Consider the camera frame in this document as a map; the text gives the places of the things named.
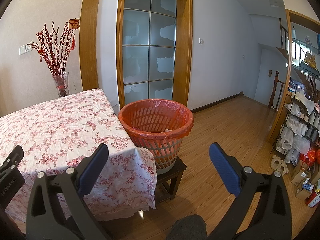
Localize wooden wall trim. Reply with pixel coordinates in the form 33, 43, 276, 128
79, 0, 103, 92

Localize dark wooden stool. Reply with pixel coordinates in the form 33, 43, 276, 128
154, 156, 187, 204

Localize cardboard box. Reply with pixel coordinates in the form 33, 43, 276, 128
291, 165, 312, 188

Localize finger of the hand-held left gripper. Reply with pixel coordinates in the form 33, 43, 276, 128
0, 145, 24, 178

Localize wooden partition frame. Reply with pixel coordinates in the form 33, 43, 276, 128
267, 9, 320, 144

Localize red berry branches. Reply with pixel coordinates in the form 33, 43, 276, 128
26, 19, 74, 77

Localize plastic wastebasket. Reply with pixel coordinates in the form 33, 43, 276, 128
118, 99, 195, 175

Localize wooden stair railing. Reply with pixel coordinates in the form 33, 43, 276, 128
267, 70, 287, 112

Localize floral tablecloth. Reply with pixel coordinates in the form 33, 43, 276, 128
0, 88, 157, 222

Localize person's dark trouser leg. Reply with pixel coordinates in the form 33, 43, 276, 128
166, 214, 208, 240

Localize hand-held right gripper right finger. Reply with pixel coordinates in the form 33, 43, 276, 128
207, 142, 293, 240

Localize wooden door frame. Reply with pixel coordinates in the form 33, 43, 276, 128
117, 0, 193, 110

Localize glass vase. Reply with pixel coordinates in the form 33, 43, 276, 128
52, 72, 70, 98

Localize red hanging knot ornament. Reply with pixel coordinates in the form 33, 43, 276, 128
69, 18, 80, 51

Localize metal storage rack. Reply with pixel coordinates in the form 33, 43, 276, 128
270, 90, 320, 155

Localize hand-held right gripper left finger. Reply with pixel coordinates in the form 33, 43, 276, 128
26, 143, 112, 240

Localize white plastic bag on rack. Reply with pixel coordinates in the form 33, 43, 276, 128
280, 127, 310, 153

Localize frosted glass door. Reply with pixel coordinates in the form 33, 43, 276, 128
122, 0, 177, 107

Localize golden figurine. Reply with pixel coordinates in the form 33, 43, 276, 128
301, 51, 317, 68

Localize red gift bag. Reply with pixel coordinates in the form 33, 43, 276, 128
299, 148, 320, 166

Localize orange bin liner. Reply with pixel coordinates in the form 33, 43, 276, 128
118, 99, 195, 140

